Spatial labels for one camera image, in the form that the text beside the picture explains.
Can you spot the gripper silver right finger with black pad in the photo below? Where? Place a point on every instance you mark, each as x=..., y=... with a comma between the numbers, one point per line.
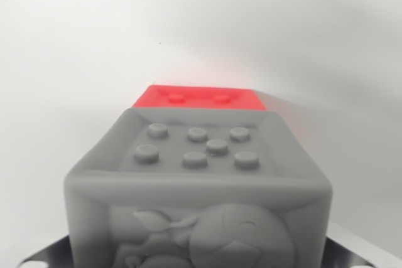
x=344, y=254

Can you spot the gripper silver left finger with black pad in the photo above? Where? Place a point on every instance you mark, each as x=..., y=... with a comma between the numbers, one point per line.
x=51, y=254

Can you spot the grey embossed rubber cube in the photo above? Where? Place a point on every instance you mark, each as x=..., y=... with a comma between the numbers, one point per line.
x=198, y=183

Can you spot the red embossed rubber cube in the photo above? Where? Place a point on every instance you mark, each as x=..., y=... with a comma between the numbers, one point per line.
x=199, y=100

